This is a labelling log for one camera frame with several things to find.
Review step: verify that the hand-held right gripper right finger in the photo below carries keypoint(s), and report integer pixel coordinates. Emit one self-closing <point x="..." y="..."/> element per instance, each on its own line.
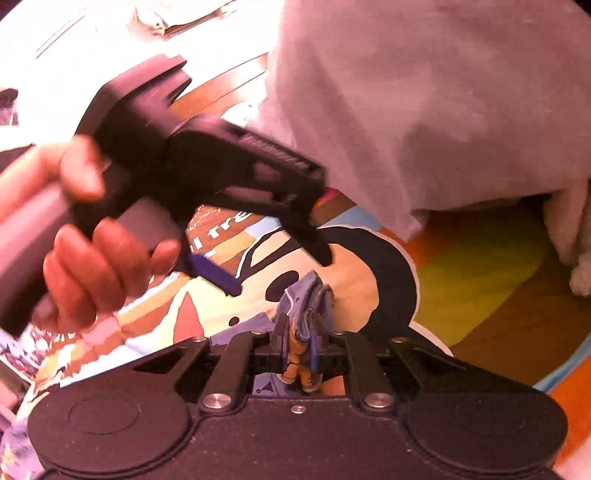
<point x="316" y="357"/>

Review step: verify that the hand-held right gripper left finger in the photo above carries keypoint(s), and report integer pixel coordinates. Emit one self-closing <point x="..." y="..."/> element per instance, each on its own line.
<point x="279" y="350"/>

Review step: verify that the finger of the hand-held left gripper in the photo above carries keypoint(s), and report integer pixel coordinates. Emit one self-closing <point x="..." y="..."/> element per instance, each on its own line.
<point x="318" y="244"/>
<point x="212" y="272"/>

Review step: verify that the blue printed pants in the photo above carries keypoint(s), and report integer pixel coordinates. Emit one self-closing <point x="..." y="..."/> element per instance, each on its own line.
<point x="300" y="304"/>

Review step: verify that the person's left hand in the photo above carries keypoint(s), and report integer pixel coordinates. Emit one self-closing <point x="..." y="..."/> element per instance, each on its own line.
<point x="92" y="267"/>

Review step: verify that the colourful printed bedsheet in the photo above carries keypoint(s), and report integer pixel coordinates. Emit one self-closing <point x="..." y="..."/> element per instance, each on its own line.
<point x="461" y="286"/>

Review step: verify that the grey duvet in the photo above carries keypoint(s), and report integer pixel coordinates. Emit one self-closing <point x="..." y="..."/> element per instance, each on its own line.
<point x="415" y="115"/>

